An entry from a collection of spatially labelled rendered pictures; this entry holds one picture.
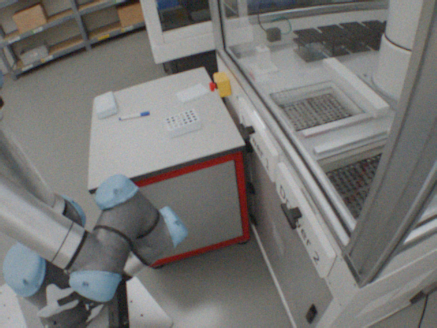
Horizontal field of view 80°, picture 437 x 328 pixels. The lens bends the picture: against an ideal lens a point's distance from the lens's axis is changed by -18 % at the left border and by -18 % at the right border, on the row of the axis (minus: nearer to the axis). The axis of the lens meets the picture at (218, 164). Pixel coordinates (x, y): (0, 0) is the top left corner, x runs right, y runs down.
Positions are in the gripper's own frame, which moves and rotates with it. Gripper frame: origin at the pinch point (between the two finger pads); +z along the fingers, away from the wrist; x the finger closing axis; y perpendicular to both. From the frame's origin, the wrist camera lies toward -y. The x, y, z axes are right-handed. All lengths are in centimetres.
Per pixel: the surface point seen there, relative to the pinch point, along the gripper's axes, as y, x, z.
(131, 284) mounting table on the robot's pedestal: 6.1, -19.5, -12.1
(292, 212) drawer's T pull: -8, -13, -55
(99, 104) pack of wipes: 90, -30, -33
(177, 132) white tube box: 49, -32, -51
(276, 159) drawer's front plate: 7, -16, -63
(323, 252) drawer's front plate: -20, -11, -54
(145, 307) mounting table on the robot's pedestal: -1.7, -18.6, -12.4
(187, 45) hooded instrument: 97, -37, -85
